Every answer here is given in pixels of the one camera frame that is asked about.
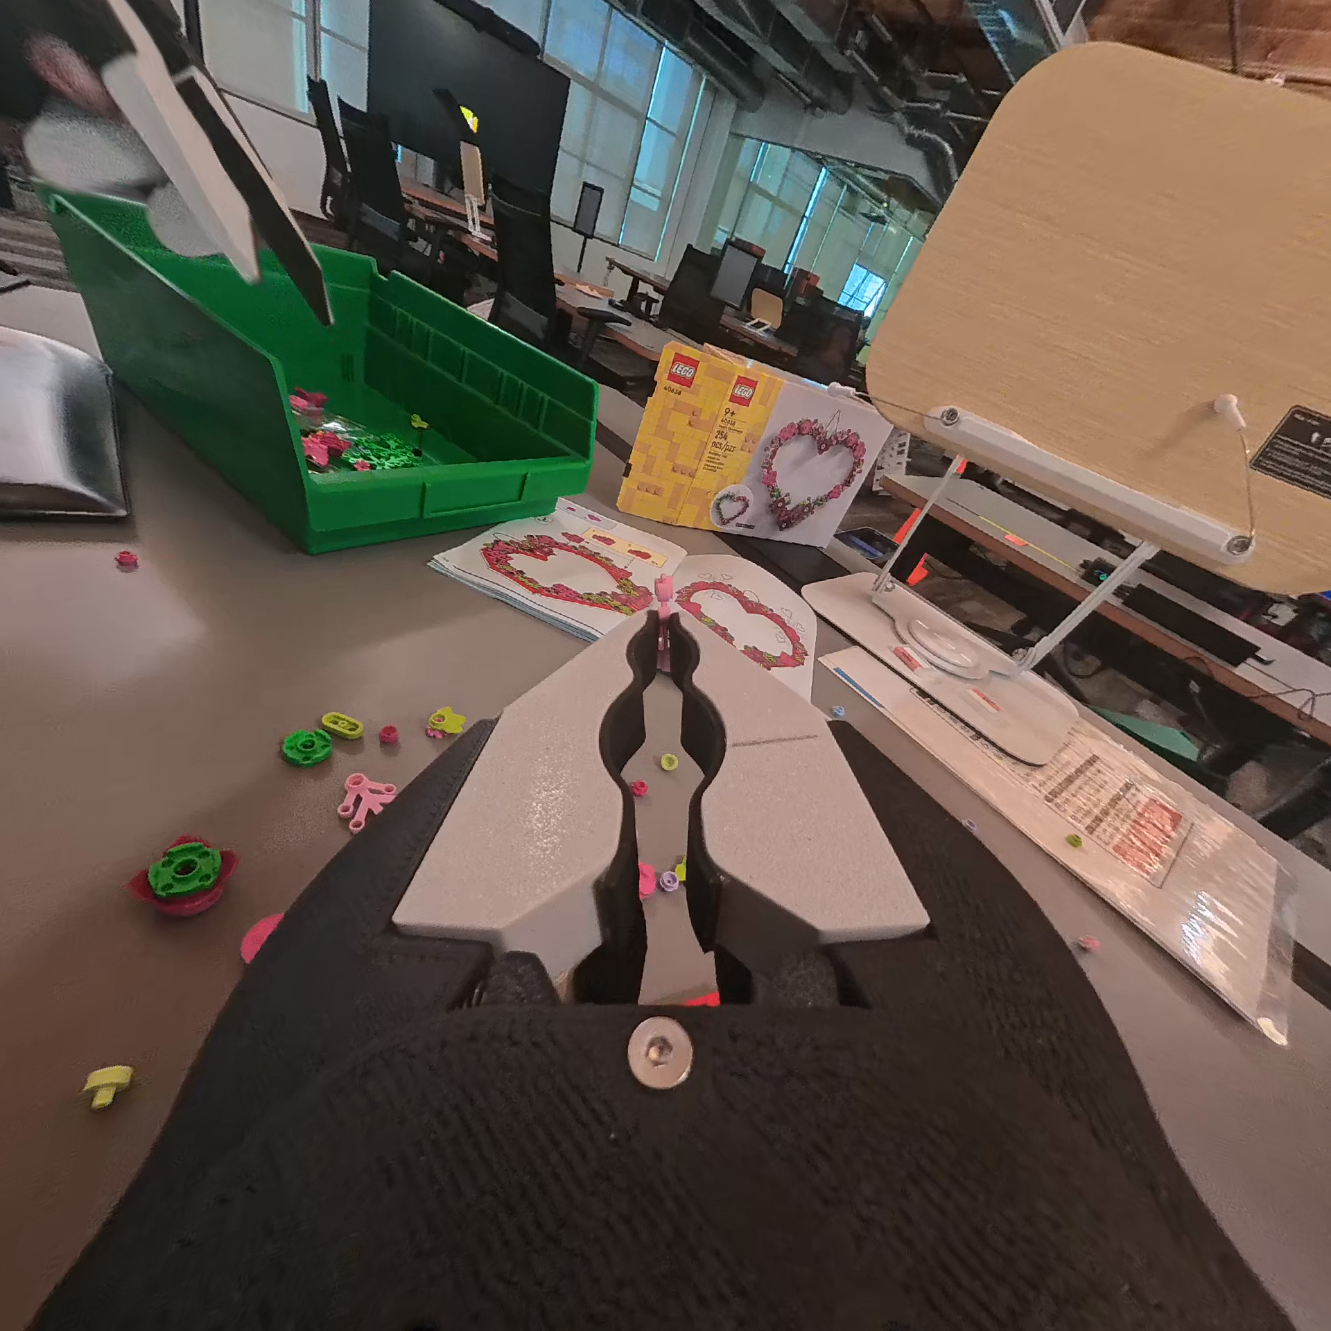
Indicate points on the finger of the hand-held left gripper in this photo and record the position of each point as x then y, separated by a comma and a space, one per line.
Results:
187, 224
182, 136

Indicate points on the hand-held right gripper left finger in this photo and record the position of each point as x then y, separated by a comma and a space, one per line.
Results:
508, 812

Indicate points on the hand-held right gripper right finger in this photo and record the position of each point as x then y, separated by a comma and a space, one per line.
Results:
811, 822

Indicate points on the light pink lego stem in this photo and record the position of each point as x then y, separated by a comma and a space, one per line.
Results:
662, 598

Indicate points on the scattered small lego pieces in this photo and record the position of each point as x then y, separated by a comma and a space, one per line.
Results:
305, 747

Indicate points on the lego instruction booklet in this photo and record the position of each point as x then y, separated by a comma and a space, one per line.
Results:
561, 568

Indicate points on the heap of pink green lego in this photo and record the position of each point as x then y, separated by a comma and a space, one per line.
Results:
374, 449

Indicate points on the green and red lego flower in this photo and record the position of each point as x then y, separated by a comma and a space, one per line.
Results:
185, 872

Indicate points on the yellow lego box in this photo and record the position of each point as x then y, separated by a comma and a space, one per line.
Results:
675, 459

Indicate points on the person's left hand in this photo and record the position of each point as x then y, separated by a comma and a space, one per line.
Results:
68, 74

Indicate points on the green plastic parts bin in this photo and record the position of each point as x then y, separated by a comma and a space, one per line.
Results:
207, 395

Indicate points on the black office chair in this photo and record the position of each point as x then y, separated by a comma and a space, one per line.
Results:
524, 261
369, 188

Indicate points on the shiny dark pouch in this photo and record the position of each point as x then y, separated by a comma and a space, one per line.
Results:
57, 427

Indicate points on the laminated instruction sheet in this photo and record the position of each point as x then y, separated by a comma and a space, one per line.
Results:
1144, 833

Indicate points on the black computer monitor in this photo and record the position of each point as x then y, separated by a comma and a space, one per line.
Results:
733, 273

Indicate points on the wooden book stand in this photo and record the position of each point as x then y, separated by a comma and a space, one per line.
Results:
1091, 261

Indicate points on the large black wall screen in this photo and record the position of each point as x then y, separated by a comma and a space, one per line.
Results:
467, 83

